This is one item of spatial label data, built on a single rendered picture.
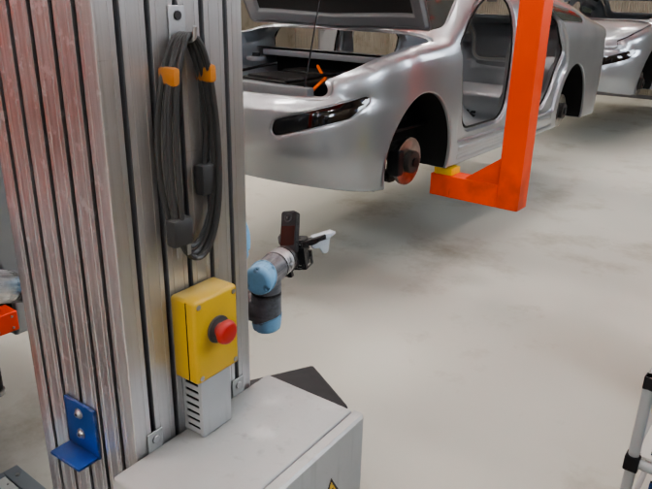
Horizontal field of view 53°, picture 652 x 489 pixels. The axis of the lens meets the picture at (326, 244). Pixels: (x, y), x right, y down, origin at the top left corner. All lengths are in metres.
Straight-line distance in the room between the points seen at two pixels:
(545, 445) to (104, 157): 2.67
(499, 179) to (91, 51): 3.99
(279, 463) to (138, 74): 0.57
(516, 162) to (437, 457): 2.26
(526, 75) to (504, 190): 0.78
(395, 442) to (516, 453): 0.53
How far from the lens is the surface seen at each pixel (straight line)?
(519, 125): 4.51
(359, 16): 4.78
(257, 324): 1.66
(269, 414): 1.09
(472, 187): 4.72
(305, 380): 2.82
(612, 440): 3.36
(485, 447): 3.12
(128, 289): 0.90
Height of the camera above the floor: 1.86
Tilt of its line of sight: 21 degrees down
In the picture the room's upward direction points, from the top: 1 degrees clockwise
